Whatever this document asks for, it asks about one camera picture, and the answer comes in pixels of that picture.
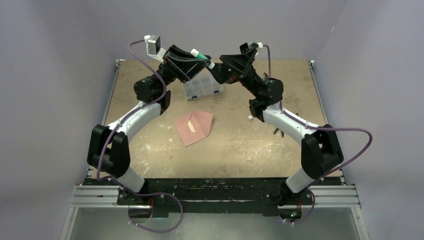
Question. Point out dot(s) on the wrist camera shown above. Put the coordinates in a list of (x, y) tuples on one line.
[(154, 48), (245, 47)]

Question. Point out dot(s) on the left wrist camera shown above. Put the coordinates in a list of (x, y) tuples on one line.
[(154, 48)]

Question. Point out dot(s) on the black base frame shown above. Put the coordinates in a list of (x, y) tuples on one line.
[(243, 195)]

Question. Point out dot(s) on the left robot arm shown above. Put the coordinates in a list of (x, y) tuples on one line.
[(108, 149)]

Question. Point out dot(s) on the clear plastic screw box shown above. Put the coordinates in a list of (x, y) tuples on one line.
[(202, 86)]

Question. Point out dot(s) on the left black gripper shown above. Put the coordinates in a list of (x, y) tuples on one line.
[(183, 66)]

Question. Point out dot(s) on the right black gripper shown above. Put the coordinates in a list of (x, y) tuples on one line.
[(241, 63)]

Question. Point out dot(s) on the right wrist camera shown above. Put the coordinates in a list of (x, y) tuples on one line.
[(245, 47)]

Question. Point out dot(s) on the lined paper letter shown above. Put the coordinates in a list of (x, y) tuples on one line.
[(191, 127)]

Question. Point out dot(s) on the black pliers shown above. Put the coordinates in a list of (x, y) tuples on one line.
[(286, 123)]

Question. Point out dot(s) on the pink envelope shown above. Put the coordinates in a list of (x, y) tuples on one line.
[(202, 122)]

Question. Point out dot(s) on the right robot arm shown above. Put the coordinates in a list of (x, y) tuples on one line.
[(320, 148)]

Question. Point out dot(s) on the green white glue stick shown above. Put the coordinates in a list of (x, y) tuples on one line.
[(198, 55)]

